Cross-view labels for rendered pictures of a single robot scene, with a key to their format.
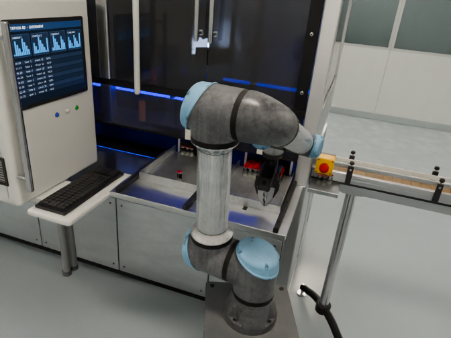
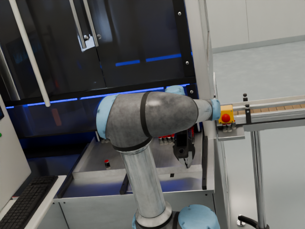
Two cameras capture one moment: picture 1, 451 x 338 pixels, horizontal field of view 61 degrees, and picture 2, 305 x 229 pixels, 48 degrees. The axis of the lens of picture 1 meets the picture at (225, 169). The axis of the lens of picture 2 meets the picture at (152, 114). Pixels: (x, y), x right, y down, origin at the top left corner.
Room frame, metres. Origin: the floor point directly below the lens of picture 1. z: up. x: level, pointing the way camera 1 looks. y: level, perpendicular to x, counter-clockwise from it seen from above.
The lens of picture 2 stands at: (0.01, 0.01, 1.74)
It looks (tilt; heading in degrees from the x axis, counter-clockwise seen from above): 24 degrees down; 357
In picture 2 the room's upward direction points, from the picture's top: 12 degrees counter-clockwise
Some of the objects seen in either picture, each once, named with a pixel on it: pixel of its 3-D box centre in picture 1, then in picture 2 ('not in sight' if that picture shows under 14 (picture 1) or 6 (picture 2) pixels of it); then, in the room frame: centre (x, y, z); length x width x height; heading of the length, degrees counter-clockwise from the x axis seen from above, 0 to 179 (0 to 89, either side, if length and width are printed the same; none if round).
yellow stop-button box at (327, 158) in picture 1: (325, 163); (225, 113); (1.48, -0.42, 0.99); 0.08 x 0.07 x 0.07; 163
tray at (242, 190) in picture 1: (257, 184); (175, 149); (1.43, -0.14, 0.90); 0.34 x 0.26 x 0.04; 164
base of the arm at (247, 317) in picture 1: (251, 301); not in sight; (0.82, -0.11, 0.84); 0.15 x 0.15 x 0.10
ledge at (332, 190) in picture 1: (324, 186); (230, 131); (1.52, -0.44, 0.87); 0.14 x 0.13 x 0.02; 163
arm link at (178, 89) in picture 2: not in sight; (175, 101); (1.26, -0.16, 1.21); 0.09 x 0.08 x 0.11; 155
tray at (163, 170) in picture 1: (184, 166); (108, 154); (1.54, 0.18, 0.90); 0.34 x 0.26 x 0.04; 163
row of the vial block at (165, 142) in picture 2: (262, 174); (176, 139); (1.51, -0.16, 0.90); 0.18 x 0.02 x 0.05; 74
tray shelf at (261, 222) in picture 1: (214, 186); (140, 163); (1.42, 0.04, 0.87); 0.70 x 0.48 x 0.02; 73
